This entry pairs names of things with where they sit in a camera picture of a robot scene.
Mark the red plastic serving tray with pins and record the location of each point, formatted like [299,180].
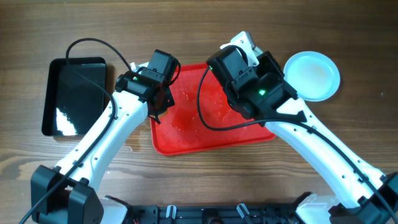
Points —
[180,130]

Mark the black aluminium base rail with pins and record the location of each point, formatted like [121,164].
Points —
[278,213]

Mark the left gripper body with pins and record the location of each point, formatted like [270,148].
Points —
[162,101]

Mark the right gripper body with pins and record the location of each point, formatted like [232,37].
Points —
[277,66]

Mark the light blue plate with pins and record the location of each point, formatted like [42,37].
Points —
[314,75]

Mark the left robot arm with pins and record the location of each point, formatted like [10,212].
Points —
[67,192]

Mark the black water tray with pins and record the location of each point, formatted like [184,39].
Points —
[74,98]

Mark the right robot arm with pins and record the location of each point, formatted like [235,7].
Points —
[361,192]

